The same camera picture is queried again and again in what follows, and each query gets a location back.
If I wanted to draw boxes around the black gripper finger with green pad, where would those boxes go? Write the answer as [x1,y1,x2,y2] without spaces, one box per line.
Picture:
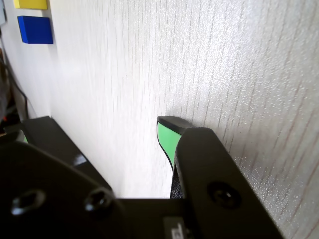
[156,116,285,239]
[0,116,125,239]

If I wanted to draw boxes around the blue wooden cube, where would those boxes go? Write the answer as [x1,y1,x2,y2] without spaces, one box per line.
[17,15,54,45]

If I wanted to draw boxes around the yellow wooden cube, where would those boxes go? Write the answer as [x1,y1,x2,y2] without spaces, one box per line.
[12,0,48,10]

